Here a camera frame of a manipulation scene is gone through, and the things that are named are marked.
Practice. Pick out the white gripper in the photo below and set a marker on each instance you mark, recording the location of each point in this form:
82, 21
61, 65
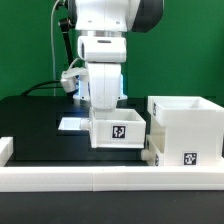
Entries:
104, 82

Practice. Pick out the white drawer tray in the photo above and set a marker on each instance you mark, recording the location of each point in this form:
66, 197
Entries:
153, 153
122, 128

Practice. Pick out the white front drawer tray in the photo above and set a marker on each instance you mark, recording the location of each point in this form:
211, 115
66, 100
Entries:
153, 153

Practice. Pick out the white drawer housing box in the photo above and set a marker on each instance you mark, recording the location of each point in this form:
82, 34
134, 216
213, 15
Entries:
193, 129

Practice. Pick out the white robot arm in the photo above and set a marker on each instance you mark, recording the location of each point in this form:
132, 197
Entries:
113, 18

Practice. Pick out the marker tag sheet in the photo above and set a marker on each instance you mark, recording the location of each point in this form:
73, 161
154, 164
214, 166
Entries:
74, 124

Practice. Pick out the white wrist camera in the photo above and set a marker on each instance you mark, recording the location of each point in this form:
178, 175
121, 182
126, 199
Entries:
102, 49

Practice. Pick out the white fence frame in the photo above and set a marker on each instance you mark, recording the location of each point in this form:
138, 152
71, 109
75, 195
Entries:
48, 179

